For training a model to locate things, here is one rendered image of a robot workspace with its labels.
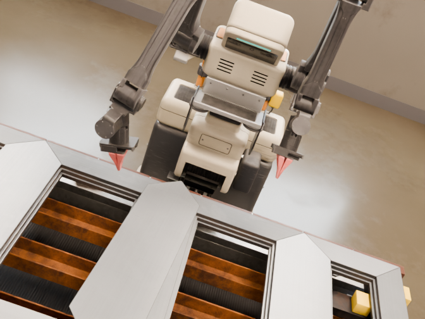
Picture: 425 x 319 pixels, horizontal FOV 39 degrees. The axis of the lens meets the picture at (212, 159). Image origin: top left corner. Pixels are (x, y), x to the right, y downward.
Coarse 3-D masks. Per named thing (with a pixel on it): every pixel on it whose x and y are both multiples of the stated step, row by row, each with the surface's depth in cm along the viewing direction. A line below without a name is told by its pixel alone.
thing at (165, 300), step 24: (0, 144) 186; (72, 168) 186; (48, 192) 177; (120, 192) 187; (24, 216) 163; (192, 240) 180; (240, 240) 188; (264, 240) 188; (0, 264) 150; (336, 264) 189; (168, 288) 158; (264, 288) 173; (168, 312) 153; (264, 312) 164
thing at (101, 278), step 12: (96, 264) 157; (96, 276) 153; (108, 276) 154; (120, 276) 156; (96, 288) 150; (108, 288) 151; (120, 288) 152; (132, 288) 154; (144, 288) 155; (132, 300) 150; (144, 300) 152
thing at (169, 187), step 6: (156, 186) 192; (162, 186) 192; (168, 186) 194; (174, 186) 195; (180, 186) 196; (168, 192) 191; (174, 192) 192; (180, 192) 193; (186, 192) 194; (186, 198) 191; (192, 198) 192; (198, 204) 191
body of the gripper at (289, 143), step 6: (288, 132) 188; (282, 138) 190; (288, 138) 187; (294, 138) 187; (300, 138) 189; (282, 144) 188; (288, 144) 187; (294, 144) 187; (288, 150) 187; (294, 150) 188; (300, 156) 188
